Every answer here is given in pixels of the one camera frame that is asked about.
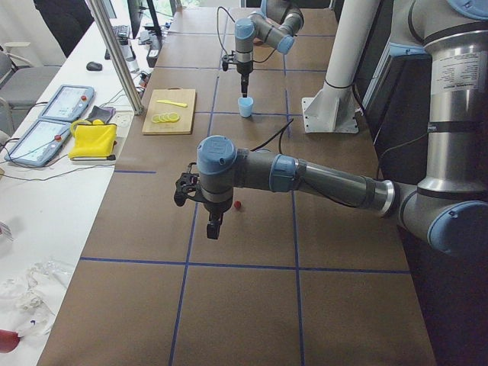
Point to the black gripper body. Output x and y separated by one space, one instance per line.
216 207
244 69

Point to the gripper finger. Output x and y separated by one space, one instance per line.
244 85
213 230

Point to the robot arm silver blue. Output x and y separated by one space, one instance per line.
276 23
447 209

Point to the light blue plastic cup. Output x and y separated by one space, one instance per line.
245 106

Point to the yellow plastic knife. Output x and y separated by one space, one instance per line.
174 103

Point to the wooden cutting board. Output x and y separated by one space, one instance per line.
175 120

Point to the white pillar with base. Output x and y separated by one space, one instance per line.
332 109

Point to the lemon slice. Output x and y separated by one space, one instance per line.
156 119

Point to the clear water bottle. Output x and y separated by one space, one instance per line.
129 55

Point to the yellow cloth bag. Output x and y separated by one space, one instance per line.
94 140

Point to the black computer mouse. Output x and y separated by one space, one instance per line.
94 66

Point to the upper teach pendant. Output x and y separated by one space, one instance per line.
68 103

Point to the teach pendant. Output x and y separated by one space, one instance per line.
41 142
68 103

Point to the person in black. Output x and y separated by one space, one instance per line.
67 20

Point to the lower teach pendant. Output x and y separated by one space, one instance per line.
41 142

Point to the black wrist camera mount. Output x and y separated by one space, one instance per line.
227 60

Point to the aluminium frame post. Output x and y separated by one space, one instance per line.
104 25

